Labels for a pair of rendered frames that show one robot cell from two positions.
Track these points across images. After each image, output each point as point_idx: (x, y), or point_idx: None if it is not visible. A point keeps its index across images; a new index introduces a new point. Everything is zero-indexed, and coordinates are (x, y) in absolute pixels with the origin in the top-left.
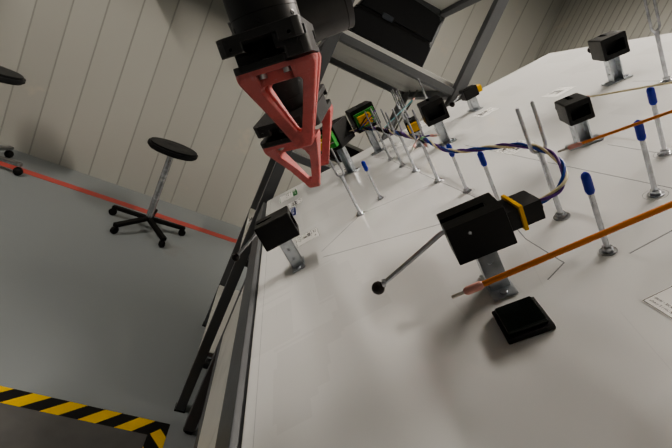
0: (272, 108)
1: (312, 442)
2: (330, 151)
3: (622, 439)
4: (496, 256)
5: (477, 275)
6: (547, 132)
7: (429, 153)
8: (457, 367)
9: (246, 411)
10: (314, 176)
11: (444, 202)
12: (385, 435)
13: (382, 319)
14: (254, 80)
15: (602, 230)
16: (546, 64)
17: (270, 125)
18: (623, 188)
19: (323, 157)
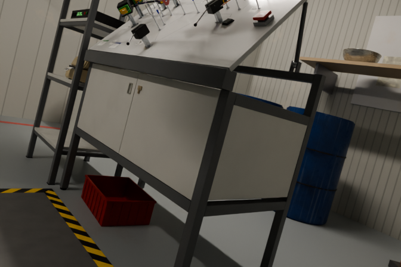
0: None
1: (196, 50)
2: (126, 15)
3: (247, 24)
4: (219, 12)
5: (214, 22)
6: None
7: (172, 9)
8: (219, 31)
9: (172, 59)
10: (167, 0)
11: (192, 16)
12: (210, 42)
13: (195, 36)
14: None
15: None
16: None
17: None
18: (238, 0)
19: None
